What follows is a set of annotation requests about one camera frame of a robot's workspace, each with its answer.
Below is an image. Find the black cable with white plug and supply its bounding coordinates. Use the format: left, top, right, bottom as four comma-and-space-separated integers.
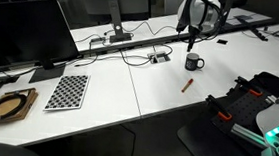
117, 48, 154, 69

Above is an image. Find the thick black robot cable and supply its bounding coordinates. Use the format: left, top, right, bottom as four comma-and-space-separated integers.
151, 0, 228, 62

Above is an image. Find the black cart top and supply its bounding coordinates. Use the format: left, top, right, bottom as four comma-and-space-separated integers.
175, 100, 269, 156

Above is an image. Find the black monitor pole stand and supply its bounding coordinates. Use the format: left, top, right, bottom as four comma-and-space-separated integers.
217, 0, 255, 34

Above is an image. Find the grey monitor stand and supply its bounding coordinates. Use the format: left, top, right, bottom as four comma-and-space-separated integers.
103, 0, 136, 45

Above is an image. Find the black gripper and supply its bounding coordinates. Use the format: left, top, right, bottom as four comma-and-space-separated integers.
185, 23, 200, 54

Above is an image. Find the wavy black desk cable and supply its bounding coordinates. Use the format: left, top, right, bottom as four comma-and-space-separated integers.
121, 18, 180, 39

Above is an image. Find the long thin black cable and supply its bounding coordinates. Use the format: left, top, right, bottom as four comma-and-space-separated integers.
59, 48, 153, 72

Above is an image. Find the black power strip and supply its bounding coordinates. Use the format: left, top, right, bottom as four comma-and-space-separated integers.
89, 36, 112, 49

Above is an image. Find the black mug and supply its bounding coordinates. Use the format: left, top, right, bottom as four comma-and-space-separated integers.
184, 52, 207, 73

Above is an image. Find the large black monitor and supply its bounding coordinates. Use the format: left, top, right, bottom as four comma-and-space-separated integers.
0, 0, 84, 81

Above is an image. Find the black floor cable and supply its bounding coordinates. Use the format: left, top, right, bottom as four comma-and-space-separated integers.
116, 124, 159, 156

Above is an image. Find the wooden frame with black ring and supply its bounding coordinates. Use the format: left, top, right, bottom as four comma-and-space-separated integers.
0, 84, 40, 130

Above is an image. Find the black monitor cable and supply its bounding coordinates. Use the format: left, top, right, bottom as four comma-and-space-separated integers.
0, 63, 39, 81

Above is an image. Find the black perforated mounting board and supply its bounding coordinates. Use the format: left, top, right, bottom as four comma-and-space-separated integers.
209, 88, 279, 150

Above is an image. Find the black monitor stand base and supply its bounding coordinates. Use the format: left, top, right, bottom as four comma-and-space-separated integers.
28, 57, 68, 86

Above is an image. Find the short aluminium extrusion bar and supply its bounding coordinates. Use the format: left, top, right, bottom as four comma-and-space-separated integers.
265, 93, 279, 106

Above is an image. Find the black white checkerboard sheet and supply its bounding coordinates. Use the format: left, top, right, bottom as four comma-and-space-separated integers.
43, 71, 91, 115

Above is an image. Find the black angled bar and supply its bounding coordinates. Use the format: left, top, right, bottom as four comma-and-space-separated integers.
249, 26, 270, 43

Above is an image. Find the short black cable loose plug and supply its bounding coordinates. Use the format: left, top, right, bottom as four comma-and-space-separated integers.
74, 40, 100, 69

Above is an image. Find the red marker pen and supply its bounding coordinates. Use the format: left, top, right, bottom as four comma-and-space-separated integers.
180, 76, 195, 94

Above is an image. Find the small black square pad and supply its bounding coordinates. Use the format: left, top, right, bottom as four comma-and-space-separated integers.
215, 38, 229, 46

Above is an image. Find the black clamp with orange handle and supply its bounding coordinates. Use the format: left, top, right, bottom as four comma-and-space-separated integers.
203, 93, 235, 122
232, 74, 265, 98

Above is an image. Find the long aluminium extrusion bar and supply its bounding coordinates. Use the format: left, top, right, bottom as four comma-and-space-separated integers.
228, 123, 270, 150

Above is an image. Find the silver desk cable grommet box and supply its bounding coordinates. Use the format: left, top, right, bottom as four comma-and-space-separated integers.
146, 50, 172, 65

